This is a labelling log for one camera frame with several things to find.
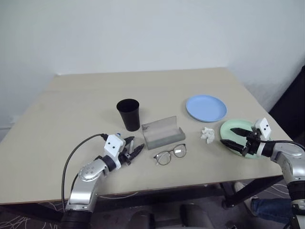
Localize black plastic cup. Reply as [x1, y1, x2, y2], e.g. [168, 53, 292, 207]
[116, 98, 141, 132]

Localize grey translucent glasses case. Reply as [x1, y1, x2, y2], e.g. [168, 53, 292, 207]
[141, 115, 186, 151]

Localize blue jeans leg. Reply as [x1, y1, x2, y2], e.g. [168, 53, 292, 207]
[251, 198, 294, 224]

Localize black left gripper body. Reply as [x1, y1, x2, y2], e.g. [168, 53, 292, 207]
[118, 146, 133, 167]

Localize light blue plate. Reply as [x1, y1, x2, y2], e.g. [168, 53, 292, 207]
[185, 94, 228, 123]

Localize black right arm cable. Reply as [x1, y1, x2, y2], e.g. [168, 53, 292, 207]
[259, 140, 305, 152]

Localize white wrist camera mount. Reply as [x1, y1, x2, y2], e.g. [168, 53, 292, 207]
[254, 117, 272, 157]
[103, 134, 126, 170]

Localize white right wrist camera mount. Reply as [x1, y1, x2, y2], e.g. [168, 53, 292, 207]
[254, 117, 272, 157]

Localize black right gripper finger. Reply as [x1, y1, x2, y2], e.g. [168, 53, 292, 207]
[230, 127, 252, 137]
[220, 140, 246, 156]

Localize white tissue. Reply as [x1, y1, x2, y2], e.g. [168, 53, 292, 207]
[201, 127, 215, 145]

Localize mint green plate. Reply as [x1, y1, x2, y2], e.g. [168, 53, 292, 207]
[219, 119, 272, 160]

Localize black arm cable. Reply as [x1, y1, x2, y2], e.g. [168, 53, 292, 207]
[61, 133, 108, 210]
[259, 140, 305, 152]

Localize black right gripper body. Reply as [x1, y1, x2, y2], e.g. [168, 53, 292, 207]
[242, 128, 262, 157]

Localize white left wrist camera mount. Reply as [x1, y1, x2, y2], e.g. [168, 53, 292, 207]
[103, 134, 126, 170]

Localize thin dark-framed eyeglasses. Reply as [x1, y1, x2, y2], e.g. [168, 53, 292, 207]
[153, 143, 187, 166]

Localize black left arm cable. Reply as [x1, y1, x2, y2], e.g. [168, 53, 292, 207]
[61, 133, 108, 210]

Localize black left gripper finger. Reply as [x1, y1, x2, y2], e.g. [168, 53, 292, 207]
[130, 143, 145, 160]
[122, 136, 135, 150]

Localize thin white cable under table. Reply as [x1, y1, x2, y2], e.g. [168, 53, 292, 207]
[100, 191, 139, 199]

